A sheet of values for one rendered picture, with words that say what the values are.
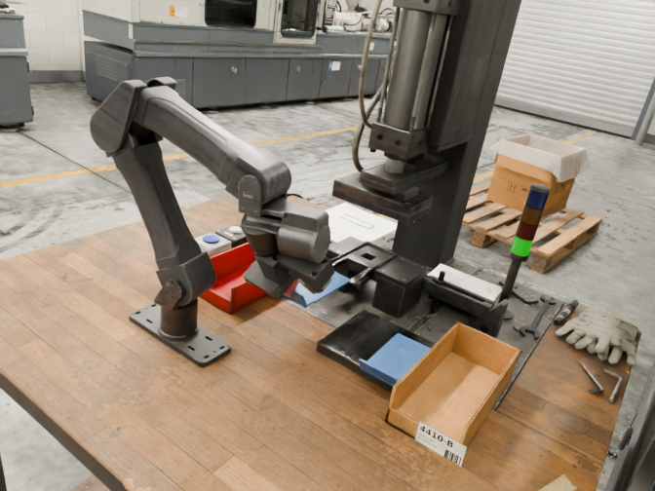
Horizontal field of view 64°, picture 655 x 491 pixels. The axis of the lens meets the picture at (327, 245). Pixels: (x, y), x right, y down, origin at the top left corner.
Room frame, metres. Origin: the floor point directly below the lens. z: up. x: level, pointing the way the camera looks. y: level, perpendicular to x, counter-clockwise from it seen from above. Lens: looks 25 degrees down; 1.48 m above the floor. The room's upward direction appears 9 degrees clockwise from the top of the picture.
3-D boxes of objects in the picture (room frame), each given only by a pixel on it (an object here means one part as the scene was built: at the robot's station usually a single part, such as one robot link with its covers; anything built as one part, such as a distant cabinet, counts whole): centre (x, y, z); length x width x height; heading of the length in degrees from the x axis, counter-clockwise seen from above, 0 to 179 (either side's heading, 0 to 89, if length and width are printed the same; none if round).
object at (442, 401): (0.70, -0.25, 0.93); 0.25 x 0.13 x 0.08; 148
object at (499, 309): (0.92, -0.33, 0.95); 0.06 x 0.03 x 0.09; 58
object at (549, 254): (3.99, -1.43, 0.07); 1.20 x 1.00 x 0.14; 142
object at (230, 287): (0.99, 0.15, 0.93); 0.25 x 0.12 x 0.06; 148
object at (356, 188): (1.09, -0.13, 1.22); 0.26 x 0.18 x 0.30; 148
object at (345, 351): (0.81, -0.12, 0.91); 0.17 x 0.16 x 0.02; 58
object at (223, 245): (1.10, 0.27, 0.90); 0.07 x 0.07 x 0.06; 58
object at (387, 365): (0.76, -0.15, 0.93); 0.15 x 0.07 x 0.03; 150
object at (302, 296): (0.85, 0.02, 1.00); 0.15 x 0.07 x 0.03; 148
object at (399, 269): (1.03, -0.11, 0.98); 0.20 x 0.10 x 0.01; 58
